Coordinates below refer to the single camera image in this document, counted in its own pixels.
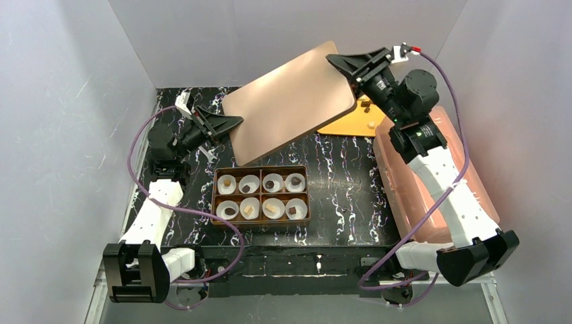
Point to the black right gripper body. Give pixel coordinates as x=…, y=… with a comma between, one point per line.
x=372, y=65

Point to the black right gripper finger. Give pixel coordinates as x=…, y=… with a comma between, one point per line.
x=364, y=71
x=342, y=62

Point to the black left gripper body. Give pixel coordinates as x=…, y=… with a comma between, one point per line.
x=205, y=127

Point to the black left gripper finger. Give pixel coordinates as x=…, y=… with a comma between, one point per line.
x=220, y=127
x=206, y=117

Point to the rose gold box lid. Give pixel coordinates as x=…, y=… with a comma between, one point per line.
x=295, y=99

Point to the brown chocolate box tray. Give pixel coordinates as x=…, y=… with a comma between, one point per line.
x=262, y=221

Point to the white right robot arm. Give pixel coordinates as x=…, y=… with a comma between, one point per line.
x=478, y=244

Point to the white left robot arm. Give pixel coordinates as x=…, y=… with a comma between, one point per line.
x=136, y=269

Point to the silver wrench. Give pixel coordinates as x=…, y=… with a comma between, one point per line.
x=211, y=158

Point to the yellow tray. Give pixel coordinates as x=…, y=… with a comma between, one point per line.
x=356, y=123

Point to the white paper cup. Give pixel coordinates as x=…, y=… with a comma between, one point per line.
x=277, y=204
x=226, y=204
x=300, y=205
x=277, y=179
x=225, y=190
x=251, y=201
x=253, y=181
x=290, y=188

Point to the pink plastic storage box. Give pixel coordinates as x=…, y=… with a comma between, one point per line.
x=408, y=198

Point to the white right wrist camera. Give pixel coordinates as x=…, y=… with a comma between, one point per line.
x=400, y=53

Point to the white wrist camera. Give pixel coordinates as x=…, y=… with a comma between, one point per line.
x=181, y=103
x=400, y=53

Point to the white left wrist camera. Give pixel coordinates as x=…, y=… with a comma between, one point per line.
x=181, y=103

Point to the aluminium frame rail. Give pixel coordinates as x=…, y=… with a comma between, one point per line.
x=487, y=283

